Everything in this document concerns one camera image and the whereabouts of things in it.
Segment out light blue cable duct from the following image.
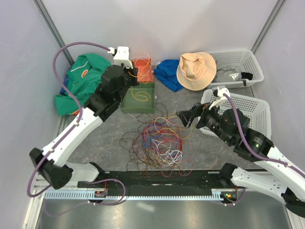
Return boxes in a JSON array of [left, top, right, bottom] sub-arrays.
[[44, 189, 224, 201]]

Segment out colourful wire bundle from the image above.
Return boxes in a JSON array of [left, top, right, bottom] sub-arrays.
[[119, 102, 193, 178]]

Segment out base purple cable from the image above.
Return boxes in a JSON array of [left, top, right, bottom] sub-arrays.
[[43, 178, 126, 217], [220, 183, 246, 207]]

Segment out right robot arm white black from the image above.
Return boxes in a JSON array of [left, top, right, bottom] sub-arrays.
[[176, 103, 305, 217]]

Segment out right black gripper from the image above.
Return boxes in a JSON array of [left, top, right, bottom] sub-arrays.
[[176, 99, 234, 145]]

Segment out grey adidas garment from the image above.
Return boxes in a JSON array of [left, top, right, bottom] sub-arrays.
[[213, 63, 253, 83]]

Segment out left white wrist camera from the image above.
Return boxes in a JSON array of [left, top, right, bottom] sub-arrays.
[[107, 46, 134, 69]]

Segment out orange plastic tray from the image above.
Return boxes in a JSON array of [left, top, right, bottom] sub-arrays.
[[132, 58, 153, 83]]

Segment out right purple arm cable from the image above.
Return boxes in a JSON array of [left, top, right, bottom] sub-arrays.
[[223, 93, 305, 178]]

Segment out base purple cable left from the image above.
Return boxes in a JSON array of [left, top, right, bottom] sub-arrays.
[[43, 178, 126, 217]]

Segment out right aluminium frame post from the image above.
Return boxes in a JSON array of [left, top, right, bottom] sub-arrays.
[[251, 0, 286, 54]]

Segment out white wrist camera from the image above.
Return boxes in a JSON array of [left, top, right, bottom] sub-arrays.
[[107, 46, 134, 69], [209, 85, 231, 110]]

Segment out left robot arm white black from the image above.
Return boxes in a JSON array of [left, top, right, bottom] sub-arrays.
[[30, 65, 139, 189]]

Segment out aluminium frame post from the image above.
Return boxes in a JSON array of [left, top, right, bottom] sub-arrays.
[[251, 0, 286, 54], [32, 0, 75, 66]]

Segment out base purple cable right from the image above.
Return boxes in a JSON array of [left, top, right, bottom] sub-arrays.
[[220, 183, 246, 207]]

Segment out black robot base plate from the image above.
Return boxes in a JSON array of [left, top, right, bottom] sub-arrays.
[[101, 170, 236, 196]]

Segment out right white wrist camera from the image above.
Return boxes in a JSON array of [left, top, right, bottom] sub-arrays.
[[209, 85, 231, 110]]

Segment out far white plastic basket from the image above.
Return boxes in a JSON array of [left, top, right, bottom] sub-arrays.
[[207, 49, 264, 89]]

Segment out white plastic basket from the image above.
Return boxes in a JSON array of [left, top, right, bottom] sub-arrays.
[[207, 49, 264, 89], [200, 89, 272, 139]]

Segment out near white plastic basket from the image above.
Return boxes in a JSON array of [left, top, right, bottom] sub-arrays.
[[200, 89, 272, 139]]

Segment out peach bucket hat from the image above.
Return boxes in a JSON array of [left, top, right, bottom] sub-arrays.
[[176, 52, 217, 91]]

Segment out blue cloth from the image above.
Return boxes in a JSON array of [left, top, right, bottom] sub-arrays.
[[153, 59, 183, 92]]

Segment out left aluminium frame post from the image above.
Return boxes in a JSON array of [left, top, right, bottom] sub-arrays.
[[32, 0, 75, 66]]

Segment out green plastic tray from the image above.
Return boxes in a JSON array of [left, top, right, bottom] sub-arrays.
[[120, 83, 155, 114]]

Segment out green jacket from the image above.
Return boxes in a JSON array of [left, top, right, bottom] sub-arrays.
[[55, 53, 111, 116]]

